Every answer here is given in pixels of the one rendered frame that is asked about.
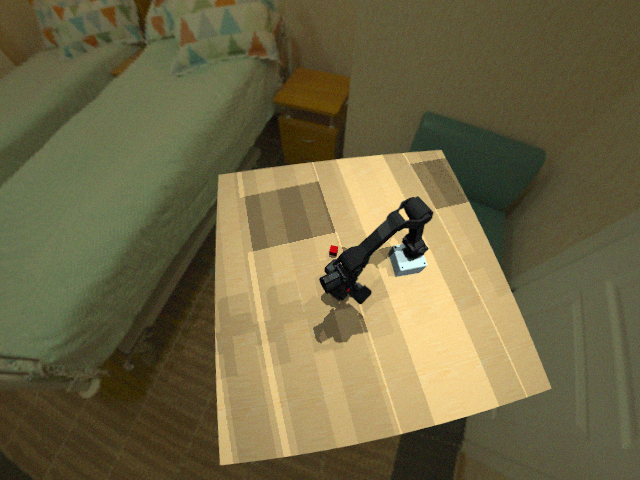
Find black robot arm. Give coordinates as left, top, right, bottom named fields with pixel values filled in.
left=319, top=196, right=433, bottom=300

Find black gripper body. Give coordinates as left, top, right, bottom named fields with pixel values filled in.
left=324, top=259, right=371, bottom=304

